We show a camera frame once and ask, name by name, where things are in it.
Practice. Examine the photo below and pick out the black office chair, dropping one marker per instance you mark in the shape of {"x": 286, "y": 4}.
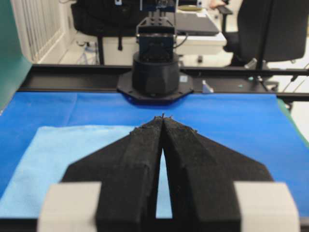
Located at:
{"x": 274, "y": 30}
{"x": 113, "y": 23}

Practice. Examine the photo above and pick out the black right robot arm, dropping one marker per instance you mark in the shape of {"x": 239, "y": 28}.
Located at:
{"x": 155, "y": 66}

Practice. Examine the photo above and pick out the green side panel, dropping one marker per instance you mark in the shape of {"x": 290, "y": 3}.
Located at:
{"x": 14, "y": 67}

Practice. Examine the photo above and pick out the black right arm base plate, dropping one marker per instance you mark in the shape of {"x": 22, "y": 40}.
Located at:
{"x": 155, "y": 89}

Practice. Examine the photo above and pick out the black table frame rail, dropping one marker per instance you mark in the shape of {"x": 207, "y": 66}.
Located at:
{"x": 74, "y": 78}

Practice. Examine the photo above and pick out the light blue towel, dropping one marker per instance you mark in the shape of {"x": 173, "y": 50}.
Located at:
{"x": 69, "y": 154}

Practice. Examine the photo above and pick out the dark blue table cloth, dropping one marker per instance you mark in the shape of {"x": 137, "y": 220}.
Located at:
{"x": 256, "y": 125}

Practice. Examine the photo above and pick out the black office chair left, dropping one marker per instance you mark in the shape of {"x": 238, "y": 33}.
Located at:
{"x": 113, "y": 23}

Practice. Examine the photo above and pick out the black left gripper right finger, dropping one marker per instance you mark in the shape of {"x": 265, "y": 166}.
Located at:
{"x": 201, "y": 175}

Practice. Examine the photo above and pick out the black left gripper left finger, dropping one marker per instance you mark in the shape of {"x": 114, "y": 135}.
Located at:
{"x": 128, "y": 170}

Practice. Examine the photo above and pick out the black office chair right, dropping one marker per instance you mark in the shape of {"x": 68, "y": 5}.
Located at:
{"x": 274, "y": 30}

